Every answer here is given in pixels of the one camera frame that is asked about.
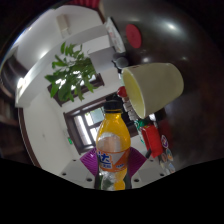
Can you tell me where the white wall-mounted unit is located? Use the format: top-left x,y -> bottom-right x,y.
55,13 -> 72,37

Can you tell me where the dark wooden double door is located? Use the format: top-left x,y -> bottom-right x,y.
63,94 -> 116,155

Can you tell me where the small grey round object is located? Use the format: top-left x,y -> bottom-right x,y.
114,55 -> 130,69

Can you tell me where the potted plant in white pot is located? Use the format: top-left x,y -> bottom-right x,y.
44,41 -> 98,103

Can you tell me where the orange soda plastic bottle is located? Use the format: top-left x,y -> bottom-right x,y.
95,94 -> 132,191

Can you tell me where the white booklet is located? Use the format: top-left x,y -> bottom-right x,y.
104,16 -> 127,54

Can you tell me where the green box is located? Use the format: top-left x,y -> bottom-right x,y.
134,118 -> 151,129

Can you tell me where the pale yellow cup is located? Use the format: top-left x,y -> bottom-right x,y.
120,62 -> 185,120

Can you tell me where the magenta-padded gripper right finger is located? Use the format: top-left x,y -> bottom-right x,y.
125,147 -> 167,190

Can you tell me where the dark-framed window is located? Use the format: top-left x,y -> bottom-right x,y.
46,73 -> 105,108

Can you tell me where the red box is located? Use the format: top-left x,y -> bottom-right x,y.
140,123 -> 164,159

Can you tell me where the small red round object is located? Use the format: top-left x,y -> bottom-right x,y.
117,85 -> 128,99

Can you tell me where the red-carpeted staircase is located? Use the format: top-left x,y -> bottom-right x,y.
66,0 -> 101,10

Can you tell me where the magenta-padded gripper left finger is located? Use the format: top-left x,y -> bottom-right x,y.
59,148 -> 101,190

